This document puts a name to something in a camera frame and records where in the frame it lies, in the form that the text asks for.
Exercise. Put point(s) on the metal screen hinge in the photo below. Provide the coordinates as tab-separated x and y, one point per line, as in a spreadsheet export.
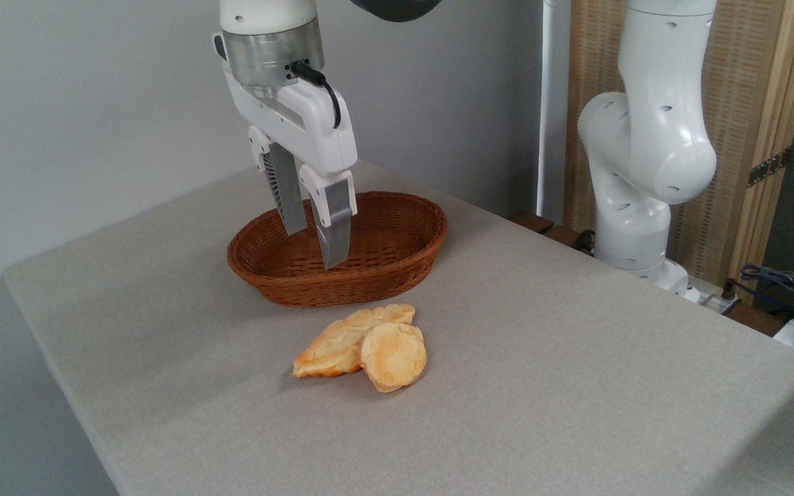
769	167

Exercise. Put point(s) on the brown wooden block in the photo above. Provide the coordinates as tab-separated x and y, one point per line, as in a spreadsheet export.
532	222
564	235

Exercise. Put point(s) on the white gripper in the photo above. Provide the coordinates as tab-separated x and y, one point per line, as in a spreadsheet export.
314	131

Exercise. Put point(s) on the round golden bread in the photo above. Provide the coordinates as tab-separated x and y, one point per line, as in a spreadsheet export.
394	357

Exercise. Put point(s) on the wooden bamboo folding screen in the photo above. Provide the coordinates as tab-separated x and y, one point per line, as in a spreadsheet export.
748	83

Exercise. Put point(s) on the white vertical pole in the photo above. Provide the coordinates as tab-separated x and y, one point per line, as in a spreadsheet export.
550	103

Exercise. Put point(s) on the brown wicker oval basket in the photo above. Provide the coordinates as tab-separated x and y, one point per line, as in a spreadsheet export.
383	269

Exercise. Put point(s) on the leaf-shaped golden bread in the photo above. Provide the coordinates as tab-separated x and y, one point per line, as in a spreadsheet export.
331	344

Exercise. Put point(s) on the grey tablecloth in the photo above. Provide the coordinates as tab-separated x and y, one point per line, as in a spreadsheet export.
507	386

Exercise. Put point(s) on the white power strip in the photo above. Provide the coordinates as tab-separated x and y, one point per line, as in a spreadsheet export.
717	300

